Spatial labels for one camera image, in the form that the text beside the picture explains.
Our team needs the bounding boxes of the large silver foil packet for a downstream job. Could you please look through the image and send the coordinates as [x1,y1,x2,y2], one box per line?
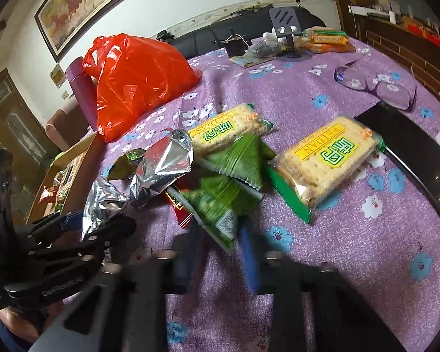
[129,128,195,209]

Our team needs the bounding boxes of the framed painting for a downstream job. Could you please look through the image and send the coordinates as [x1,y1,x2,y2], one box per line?
[34,0,177,63]

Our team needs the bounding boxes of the small black device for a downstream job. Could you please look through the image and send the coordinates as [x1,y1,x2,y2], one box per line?
[214,27,252,59]

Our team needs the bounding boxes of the purple floral tablecloth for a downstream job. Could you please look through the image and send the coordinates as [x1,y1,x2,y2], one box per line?
[60,35,440,352]

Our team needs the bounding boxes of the red plastic bag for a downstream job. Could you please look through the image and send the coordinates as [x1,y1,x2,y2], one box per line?
[82,33,202,144]

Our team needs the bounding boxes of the clear bag of dark seeds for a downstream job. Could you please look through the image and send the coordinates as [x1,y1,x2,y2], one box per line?
[247,40,287,57]

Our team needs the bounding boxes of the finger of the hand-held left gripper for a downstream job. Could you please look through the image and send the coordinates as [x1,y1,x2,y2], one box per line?
[27,216,137,262]
[15,211,85,243]

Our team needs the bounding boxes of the yellow wall card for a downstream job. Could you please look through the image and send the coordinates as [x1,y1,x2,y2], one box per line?
[49,62,67,89]

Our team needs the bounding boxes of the red snack packet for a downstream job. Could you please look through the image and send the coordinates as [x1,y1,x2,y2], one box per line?
[164,185,197,230]

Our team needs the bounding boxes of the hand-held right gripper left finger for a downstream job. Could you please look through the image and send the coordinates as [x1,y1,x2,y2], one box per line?
[29,224,210,352]

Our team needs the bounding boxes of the purple frame glasses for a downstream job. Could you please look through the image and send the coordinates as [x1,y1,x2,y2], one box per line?
[334,62,418,111]

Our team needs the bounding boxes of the pink armchair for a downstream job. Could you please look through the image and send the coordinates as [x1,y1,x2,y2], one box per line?
[45,101,96,151]

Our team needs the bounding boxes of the person's left forearm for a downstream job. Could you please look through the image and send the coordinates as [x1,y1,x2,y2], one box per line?
[0,302,45,341]

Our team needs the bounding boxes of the orange biscuit roll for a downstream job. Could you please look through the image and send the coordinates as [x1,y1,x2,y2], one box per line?
[308,35,349,45]
[297,42,356,55]

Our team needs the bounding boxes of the red toy box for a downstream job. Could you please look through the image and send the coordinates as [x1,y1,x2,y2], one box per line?
[407,20,440,50]

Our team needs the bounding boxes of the green yellow biscuit packet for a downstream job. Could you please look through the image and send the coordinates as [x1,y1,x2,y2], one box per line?
[266,115,386,225]
[188,103,274,159]

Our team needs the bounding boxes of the green gold foil packet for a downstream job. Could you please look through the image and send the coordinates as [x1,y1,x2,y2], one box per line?
[106,148,147,181]

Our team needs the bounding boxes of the wooden sideboard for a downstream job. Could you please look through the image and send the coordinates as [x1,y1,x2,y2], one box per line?
[326,0,440,118]

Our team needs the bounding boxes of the green topped biscuit roll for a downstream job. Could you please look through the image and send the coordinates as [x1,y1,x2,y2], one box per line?
[304,26,349,38]

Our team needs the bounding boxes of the blue booklet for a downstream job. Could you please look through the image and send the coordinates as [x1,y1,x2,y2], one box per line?
[229,52,275,70]

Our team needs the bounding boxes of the green pea snack packet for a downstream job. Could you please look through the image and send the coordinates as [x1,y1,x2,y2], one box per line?
[178,174,263,253]

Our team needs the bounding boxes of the purple bottle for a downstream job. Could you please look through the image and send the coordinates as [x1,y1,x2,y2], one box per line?
[65,57,99,131]

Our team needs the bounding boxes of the small silver foil packet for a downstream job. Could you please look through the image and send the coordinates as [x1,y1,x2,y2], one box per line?
[81,175,130,242]

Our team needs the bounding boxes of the black phone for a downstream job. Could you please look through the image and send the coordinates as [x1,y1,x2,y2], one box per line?
[355,102,440,236]

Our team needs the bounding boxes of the grey phone stand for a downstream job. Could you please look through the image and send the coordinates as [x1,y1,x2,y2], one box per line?
[268,6,312,59]

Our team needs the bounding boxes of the cardboard box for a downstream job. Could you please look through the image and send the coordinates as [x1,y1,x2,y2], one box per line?
[25,131,105,224]

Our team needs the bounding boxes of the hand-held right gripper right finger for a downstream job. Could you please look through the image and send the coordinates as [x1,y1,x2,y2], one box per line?
[238,224,407,352]

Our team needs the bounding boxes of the green triangular snack packet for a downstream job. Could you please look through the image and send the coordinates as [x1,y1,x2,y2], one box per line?
[205,134,275,191]

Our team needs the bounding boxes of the pile of mixed snack packets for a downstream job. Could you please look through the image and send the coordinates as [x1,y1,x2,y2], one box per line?
[38,152,85,215]

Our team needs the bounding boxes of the black sofa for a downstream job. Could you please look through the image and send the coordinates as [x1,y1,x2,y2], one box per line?
[170,6,327,59]

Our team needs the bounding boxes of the wooden door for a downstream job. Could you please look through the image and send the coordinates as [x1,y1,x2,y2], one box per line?
[0,68,59,224]

